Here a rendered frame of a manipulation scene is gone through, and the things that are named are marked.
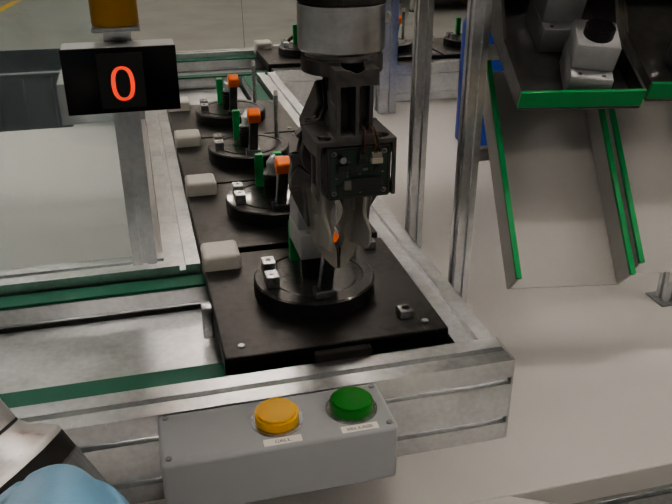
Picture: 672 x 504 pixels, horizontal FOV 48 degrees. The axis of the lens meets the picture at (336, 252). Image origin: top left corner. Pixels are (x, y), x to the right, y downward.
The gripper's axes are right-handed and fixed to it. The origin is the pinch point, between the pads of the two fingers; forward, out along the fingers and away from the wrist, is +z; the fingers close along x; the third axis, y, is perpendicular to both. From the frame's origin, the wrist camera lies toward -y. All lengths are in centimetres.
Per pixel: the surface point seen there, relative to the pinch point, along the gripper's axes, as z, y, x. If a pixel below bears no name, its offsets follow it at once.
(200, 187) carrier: 8.2, -43.1, -9.9
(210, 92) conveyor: 15, -128, 0
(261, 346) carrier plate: 9.6, 0.4, -8.0
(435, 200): 21, -58, 34
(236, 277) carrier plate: 9.6, -15.3, -8.4
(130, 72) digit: -14.7, -19.3, -17.9
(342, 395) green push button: 9.4, 10.8, -2.2
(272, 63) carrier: 10, -133, 17
